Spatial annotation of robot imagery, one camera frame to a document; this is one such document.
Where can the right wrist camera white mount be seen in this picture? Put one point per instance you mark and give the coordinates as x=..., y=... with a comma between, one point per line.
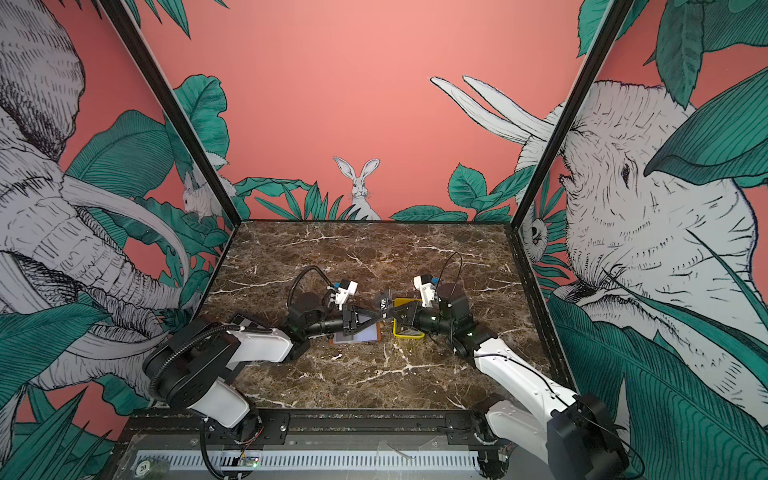
x=426, y=288

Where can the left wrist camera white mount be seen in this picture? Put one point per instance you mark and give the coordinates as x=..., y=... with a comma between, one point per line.
x=342, y=292

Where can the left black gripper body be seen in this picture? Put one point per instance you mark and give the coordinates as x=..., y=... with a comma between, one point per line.
x=329, y=325

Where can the black front mounting rail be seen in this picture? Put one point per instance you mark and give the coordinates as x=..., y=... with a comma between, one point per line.
x=479, y=428

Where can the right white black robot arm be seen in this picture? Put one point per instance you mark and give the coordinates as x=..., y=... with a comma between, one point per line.
x=572, y=434

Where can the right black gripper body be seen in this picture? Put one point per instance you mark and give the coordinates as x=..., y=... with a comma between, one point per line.
x=435, y=322

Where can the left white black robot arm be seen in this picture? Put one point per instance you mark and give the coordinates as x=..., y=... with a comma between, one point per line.
x=195, y=369

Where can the white slotted cable duct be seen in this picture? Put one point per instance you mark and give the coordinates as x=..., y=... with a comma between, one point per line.
x=161, y=461

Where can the yellow plastic card tray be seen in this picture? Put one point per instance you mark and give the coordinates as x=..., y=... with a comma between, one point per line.
x=406, y=331

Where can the brown leather card holder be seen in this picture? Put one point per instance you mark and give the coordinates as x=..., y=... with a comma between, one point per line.
x=370, y=334

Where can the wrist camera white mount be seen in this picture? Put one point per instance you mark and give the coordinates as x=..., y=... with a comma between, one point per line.
x=342, y=292
x=426, y=288

